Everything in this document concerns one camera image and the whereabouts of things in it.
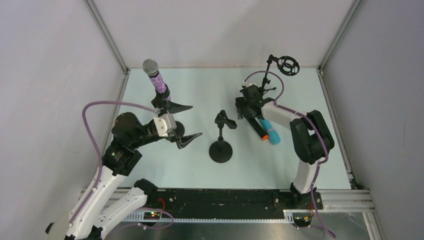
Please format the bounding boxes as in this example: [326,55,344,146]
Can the black microphone orange end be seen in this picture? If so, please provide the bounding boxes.
[246,118,269,141]

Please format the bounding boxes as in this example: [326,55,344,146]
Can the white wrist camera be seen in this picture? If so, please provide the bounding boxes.
[240,82,260,94]
[153,113,177,137]

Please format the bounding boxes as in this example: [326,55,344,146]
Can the black tripod shock mount stand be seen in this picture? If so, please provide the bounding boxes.
[259,54,300,99]

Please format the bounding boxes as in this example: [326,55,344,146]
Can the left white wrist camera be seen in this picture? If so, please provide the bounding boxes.
[153,113,177,137]

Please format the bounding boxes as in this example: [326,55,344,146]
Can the left controller board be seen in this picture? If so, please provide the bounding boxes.
[143,211,162,220]

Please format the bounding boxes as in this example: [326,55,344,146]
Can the white slotted cable duct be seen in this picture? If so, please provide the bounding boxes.
[122,211,296,223]

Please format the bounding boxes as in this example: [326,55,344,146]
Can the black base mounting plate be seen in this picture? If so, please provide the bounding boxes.
[145,188,324,220]

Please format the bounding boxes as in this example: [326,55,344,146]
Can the blue microphone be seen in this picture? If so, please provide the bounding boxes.
[259,119,281,145]

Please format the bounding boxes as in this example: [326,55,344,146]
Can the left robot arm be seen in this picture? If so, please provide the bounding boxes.
[46,100,198,240]

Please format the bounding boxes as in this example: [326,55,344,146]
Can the black fork clip stand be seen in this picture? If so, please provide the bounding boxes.
[208,109,238,164]

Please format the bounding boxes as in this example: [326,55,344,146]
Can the purple glitter microphone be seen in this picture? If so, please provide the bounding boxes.
[142,58,171,100]

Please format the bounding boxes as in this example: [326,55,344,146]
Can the right controller board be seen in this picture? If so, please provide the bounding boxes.
[293,216,313,228]

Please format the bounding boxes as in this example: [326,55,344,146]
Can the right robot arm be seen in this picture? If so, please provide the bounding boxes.
[235,92,335,195]

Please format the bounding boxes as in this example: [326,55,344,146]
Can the controller board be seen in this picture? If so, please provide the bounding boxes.
[293,216,313,228]
[143,211,162,220]

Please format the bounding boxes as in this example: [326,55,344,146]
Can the black ring clip stand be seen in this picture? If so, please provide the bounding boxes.
[151,85,192,137]

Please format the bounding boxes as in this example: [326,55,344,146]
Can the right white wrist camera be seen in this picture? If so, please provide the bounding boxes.
[240,82,260,94]

